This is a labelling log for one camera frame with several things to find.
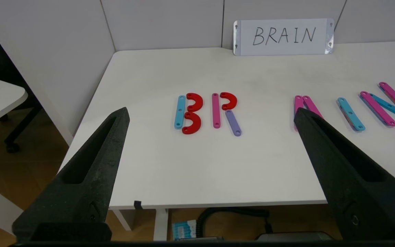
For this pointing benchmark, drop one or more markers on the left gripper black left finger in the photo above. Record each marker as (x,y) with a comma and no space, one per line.
(87,185)

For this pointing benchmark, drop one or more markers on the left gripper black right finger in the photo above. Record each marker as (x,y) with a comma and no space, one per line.
(362,199)

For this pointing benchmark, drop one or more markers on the short purple bar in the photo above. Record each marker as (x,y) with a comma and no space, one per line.
(233,123)

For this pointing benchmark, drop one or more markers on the small red curved piece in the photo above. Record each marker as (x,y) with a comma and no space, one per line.
(231,99)

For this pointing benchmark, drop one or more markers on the white BRAIN sign card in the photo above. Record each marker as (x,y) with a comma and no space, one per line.
(283,49)

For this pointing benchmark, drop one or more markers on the small black edge clip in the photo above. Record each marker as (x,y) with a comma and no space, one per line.
(138,204)

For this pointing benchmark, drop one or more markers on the white table leg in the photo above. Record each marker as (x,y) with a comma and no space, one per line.
(161,223)

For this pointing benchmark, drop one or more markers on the long blue flat bar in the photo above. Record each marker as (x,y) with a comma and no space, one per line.
(350,113)
(179,113)

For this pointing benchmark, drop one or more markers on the black leg with caster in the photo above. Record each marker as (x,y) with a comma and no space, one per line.
(21,128)

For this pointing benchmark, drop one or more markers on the blue and white box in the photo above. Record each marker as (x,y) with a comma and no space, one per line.
(184,230)

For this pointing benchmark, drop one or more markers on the large red curved piece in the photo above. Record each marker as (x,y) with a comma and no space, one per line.
(197,101)
(195,123)

